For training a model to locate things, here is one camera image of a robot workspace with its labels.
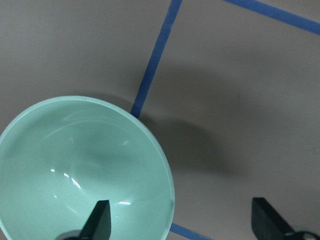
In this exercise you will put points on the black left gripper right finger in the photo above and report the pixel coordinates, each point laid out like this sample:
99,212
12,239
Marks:
268,224

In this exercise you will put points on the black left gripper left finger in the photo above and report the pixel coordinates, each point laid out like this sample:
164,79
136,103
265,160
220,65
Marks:
98,225

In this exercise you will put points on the green bowl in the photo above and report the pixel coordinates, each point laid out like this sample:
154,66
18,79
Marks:
61,156

